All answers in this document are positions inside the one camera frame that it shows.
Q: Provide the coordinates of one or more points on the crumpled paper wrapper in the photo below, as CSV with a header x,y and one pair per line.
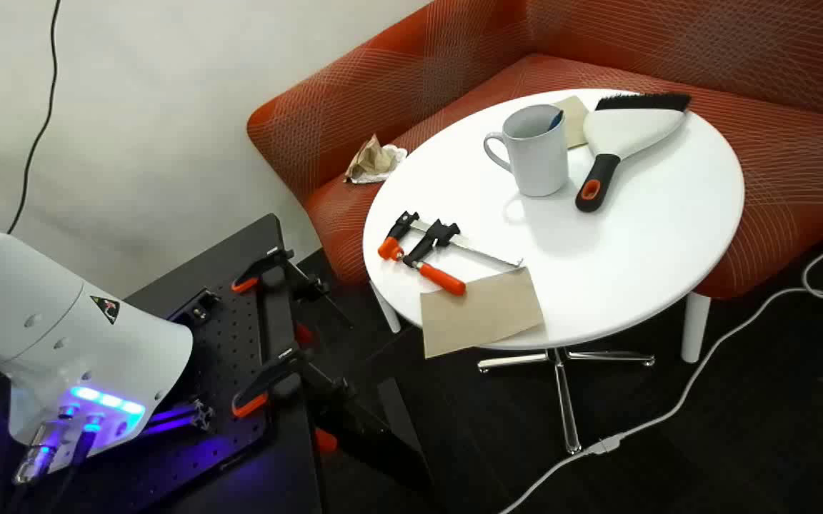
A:
x,y
373,161

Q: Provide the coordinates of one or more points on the brown cardboard piece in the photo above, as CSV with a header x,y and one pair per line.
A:
x,y
492,308

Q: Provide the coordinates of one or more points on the orange black clamp on board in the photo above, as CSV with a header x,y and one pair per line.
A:
x,y
259,276

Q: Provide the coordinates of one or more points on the white dustpan black orange handle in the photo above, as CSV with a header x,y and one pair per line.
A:
x,y
625,126

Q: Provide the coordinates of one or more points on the round white table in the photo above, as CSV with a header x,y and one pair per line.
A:
x,y
668,221

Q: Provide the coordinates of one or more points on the black perforated mounting board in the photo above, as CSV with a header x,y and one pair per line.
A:
x,y
265,463

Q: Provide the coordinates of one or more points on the orange fabric sofa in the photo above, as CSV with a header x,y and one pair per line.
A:
x,y
751,67

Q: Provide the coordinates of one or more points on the light grey ceramic mug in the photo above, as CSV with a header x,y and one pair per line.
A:
x,y
533,150

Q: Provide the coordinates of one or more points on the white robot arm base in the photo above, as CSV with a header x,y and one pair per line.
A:
x,y
82,360

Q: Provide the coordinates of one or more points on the beige cloth under dustpan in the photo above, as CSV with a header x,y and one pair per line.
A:
x,y
573,121

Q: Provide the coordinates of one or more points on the lower orange black clamp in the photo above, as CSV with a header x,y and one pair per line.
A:
x,y
291,363

